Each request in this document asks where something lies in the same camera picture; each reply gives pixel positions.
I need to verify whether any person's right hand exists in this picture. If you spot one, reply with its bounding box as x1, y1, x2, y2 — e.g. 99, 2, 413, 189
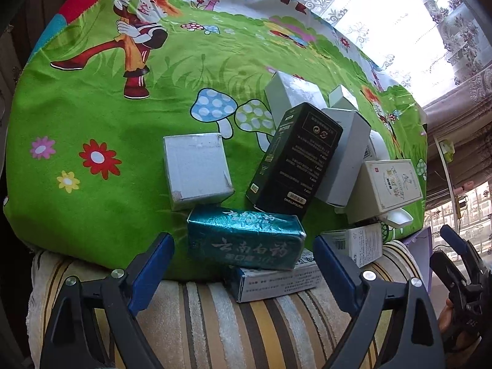
439, 299, 456, 335

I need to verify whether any green cartoon printed blanket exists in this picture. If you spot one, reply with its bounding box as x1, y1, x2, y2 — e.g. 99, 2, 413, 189
4, 0, 429, 281

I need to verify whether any white and blue medicine box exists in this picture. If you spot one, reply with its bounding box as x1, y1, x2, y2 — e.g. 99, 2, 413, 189
225, 249, 324, 304

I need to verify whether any small white cube box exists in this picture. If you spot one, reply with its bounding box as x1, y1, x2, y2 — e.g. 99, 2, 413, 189
328, 85, 360, 112

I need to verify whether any white plastic scoop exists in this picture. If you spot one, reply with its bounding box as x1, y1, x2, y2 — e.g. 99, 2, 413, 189
379, 208, 414, 228

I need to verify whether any purple box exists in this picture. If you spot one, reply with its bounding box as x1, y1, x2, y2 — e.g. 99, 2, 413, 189
403, 226, 434, 293

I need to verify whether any black box with white text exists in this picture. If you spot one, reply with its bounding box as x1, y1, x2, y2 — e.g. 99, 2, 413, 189
246, 102, 344, 216

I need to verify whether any large white box pink print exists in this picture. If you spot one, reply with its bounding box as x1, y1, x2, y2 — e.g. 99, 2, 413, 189
264, 71, 324, 124

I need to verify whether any striped sofa cushion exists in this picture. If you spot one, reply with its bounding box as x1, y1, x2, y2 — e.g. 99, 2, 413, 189
27, 240, 439, 369

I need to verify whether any white and gold box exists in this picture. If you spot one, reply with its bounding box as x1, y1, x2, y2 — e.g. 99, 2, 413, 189
347, 159, 424, 226

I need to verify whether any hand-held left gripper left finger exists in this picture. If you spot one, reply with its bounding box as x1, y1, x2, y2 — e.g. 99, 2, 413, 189
40, 232, 175, 369

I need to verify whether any white box with barcode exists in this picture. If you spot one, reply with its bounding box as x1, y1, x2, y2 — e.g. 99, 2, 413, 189
321, 223, 383, 269

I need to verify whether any teal foil toothpaste box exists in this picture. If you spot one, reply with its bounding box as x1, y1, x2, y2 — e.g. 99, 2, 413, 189
187, 205, 307, 272

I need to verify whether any tall grey white box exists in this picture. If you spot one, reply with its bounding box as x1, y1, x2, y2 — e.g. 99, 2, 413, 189
314, 108, 372, 208

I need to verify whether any grey white square box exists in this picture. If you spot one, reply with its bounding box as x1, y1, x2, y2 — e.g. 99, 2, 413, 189
163, 132, 235, 212

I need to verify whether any white metal rail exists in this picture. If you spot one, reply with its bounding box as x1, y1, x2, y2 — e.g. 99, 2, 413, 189
433, 134, 462, 220

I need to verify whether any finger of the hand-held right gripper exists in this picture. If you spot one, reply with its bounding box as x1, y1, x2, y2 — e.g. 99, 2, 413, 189
430, 251, 467, 309
440, 225, 486, 287

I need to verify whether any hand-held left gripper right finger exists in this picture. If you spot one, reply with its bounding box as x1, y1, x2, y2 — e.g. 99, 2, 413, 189
312, 234, 441, 369

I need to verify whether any white lace curtain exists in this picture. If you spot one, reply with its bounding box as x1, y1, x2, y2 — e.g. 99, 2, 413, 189
165, 0, 492, 109

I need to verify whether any brown patterned curtain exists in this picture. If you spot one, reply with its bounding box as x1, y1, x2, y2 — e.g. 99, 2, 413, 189
422, 65, 492, 200

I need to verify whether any yellow green packet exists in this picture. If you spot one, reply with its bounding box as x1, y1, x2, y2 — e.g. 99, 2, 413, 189
438, 138, 455, 164

